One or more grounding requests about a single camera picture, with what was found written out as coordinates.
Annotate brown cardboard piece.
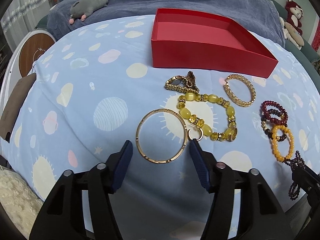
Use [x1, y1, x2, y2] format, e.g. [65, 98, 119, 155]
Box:
[1, 73, 36, 142]

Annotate beige round plush toy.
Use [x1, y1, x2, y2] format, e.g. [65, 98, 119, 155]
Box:
[284, 22, 304, 47]

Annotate gold wristwatch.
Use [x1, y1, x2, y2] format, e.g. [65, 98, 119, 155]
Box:
[164, 71, 200, 94]

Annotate dark red bead bracelet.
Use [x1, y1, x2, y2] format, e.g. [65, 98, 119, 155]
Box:
[260, 100, 289, 126]

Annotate light blue planet bedsheet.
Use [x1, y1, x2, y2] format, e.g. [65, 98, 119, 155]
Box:
[2, 15, 319, 239]

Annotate white sheer curtain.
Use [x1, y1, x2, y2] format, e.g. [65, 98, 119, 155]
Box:
[1, 0, 50, 32]

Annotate yellow stone bead bracelet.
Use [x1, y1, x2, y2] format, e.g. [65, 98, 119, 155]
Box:
[177, 92, 238, 143]

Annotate white round wooden-top stool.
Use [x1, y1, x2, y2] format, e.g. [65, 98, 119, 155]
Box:
[1, 29, 56, 102]

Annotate red open cardboard box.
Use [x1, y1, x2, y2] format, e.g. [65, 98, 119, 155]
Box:
[151, 8, 278, 78]

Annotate gold bangle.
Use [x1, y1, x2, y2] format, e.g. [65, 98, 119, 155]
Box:
[135, 108, 204, 164]

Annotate grey plush toy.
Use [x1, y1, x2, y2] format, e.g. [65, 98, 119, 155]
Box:
[69, 0, 109, 25]

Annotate yellow amber bead bracelet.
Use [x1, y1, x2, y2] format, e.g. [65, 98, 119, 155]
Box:
[271, 125, 295, 163]

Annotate purple garnet bead strand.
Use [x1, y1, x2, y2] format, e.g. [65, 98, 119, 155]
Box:
[284, 151, 305, 200]

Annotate cream fluffy rug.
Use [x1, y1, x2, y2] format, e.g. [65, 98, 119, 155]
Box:
[1, 166, 43, 239]

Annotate red monkey plush toy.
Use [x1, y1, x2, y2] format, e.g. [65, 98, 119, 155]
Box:
[285, 0, 303, 35]

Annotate black bead gold charm bracelet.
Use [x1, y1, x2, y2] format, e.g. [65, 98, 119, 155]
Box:
[260, 115, 288, 143]

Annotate gold woven cuff bracelet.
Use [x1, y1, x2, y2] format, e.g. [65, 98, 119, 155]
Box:
[223, 74, 257, 108]

